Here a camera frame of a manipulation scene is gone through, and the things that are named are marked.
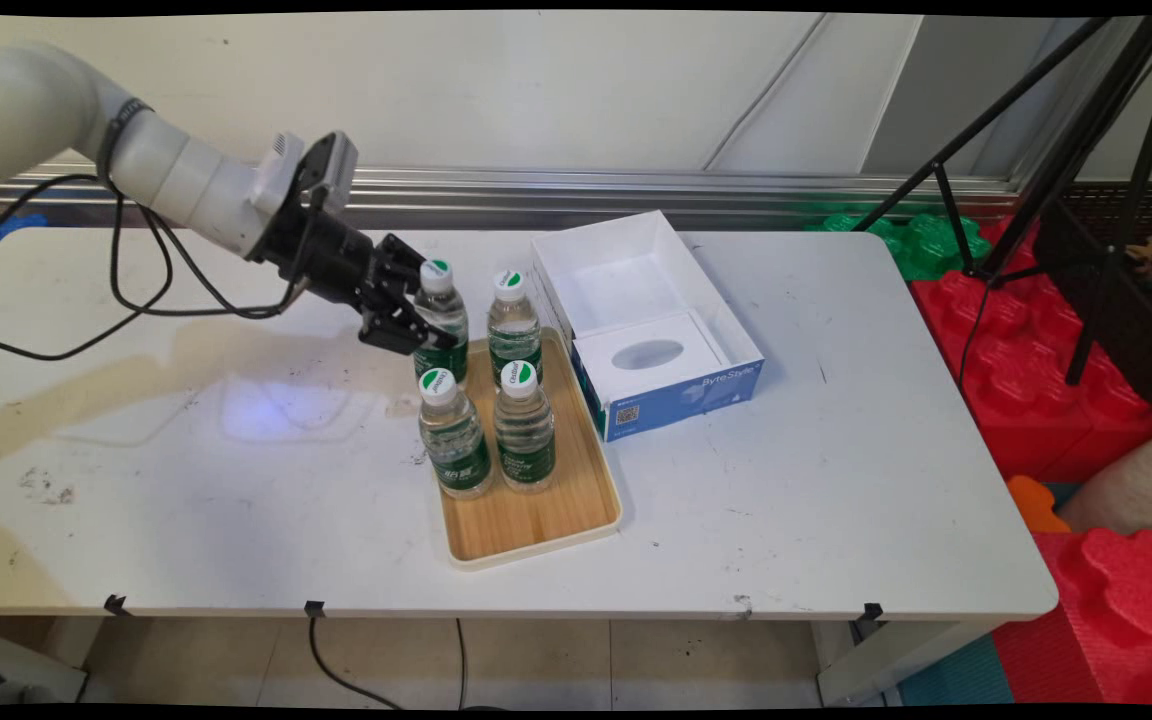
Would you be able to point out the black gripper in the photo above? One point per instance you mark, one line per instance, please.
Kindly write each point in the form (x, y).
(326, 255)

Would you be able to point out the water bottle green label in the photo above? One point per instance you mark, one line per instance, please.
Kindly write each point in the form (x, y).
(461, 450)
(514, 330)
(526, 440)
(446, 310)

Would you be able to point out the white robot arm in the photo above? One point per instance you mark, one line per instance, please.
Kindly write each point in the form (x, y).
(36, 110)

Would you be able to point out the bamboo tray white rim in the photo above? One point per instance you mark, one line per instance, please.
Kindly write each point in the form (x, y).
(536, 520)

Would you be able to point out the white blue cardboard box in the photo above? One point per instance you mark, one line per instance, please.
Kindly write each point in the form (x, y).
(676, 390)

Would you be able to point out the blue object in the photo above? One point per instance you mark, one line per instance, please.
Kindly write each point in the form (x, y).
(1, 240)

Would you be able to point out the green foam block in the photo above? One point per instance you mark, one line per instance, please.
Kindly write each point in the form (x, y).
(921, 245)

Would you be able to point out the white table leg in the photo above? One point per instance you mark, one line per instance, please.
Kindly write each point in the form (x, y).
(886, 665)

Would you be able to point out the large red foam block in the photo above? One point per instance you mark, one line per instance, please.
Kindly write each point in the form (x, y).
(1026, 370)

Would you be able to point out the orange foam piece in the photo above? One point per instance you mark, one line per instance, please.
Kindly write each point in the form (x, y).
(1034, 505)

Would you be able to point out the teal floor mat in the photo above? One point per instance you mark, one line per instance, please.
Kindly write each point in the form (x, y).
(956, 680)

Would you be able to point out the black tripod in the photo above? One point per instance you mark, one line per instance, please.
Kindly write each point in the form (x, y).
(1086, 130)

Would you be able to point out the beige cushion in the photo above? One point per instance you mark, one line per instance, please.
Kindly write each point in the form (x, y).
(1136, 490)

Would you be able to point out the red foam block wavy edge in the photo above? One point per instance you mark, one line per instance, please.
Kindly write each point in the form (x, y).
(1116, 610)

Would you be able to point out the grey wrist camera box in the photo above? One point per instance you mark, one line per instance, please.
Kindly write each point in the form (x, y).
(331, 170)

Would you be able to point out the silver metal wall rail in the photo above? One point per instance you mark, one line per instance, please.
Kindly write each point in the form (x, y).
(586, 195)

